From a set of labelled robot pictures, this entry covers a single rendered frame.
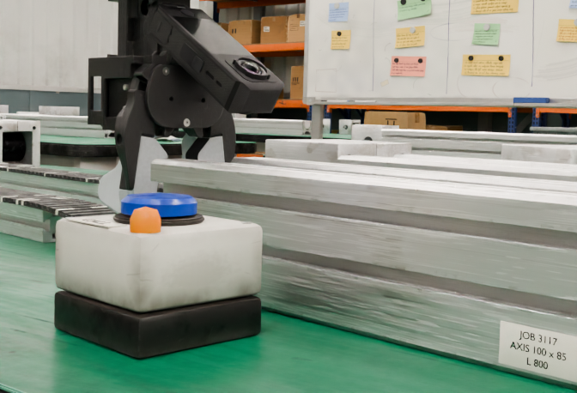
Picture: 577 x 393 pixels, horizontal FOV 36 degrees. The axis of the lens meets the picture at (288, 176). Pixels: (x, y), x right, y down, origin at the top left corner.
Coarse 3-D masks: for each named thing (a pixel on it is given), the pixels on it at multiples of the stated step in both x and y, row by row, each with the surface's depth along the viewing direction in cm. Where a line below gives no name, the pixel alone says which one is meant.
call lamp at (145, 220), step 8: (144, 208) 43; (136, 216) 42; (144, 216) 42; (152, 216) 42; (160, 216) 43; (136, 224) 42; (144, 224) 42; (152, 224) 42; (160, 224) 43; (136, 232) 42; (144, 232) 42; (152, 232) 42
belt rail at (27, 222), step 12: (0, 204) 84; (12, 204) 82; (0, 216) 85; (12, 216) 83; (24, 216) 80; (36, 216) 79; (48, 216) 78; (60, 216) 79; (0, 228) 84; (12, 228) 82; (24, 228) 81; (36, 228) 79; (48, 228) 79; (36, 240) 79; (48, 240) 79
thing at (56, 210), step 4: (96, 204) 79; (100, 204) 80; (52, 208) 76; (56, 208) 76; (60, 208) 77; (64, 208) 77; (68, 208) 77; (72, 208) 77; (76, 208) 77; (80, 208) 77; (84, 208) 77; (88, 208) 78; (92, 208) 78; (96, 208) 78; (100, 208) 78; (104, 208) 78; (108, 208) 79; (52, 212) 76; (56, 212) 76; (60, 212) 75
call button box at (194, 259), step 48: (96, 240) 44; (144, 240) 42; (192, 240) 44; (240, 240) 46; (96, 288) 44; (144, 288) 42; (192, 288) 44; (240, 288) 46; (96, 336) 45; (144, 336) 42; (192, 336) 44; (240, 336) 47
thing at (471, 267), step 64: (192, 192) 60; (256, 192) 54; (320, 192) 50; (384, 192) 47; (448, 192) 44; (512, 192) 41; (576, 192) 47; (320, 256) 52; (384, 256) 47; (448, 256) 44; (512, 256) 41; (576, 256) 39; (320, 320) 50; (384, 320) 47; (448, 320) 44; (512, 320) 41; (576, 320) 39; (576, 384) 39
